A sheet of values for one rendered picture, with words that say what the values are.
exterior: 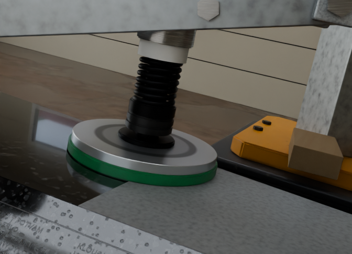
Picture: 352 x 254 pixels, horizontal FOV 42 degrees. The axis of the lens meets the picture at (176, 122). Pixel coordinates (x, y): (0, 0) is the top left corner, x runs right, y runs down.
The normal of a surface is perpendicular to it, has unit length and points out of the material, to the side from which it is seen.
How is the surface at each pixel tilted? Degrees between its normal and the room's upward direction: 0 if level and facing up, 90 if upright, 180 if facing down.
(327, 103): 90
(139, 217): 0
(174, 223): 0
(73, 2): 90
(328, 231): 0
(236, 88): 90
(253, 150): 90
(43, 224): 45
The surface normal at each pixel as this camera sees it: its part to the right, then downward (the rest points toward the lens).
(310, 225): 0.20, -0.96
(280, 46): -0.36, 0.14
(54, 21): -0.13, 0.19
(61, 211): -0.11, -0.58
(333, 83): -0.97, -0.16
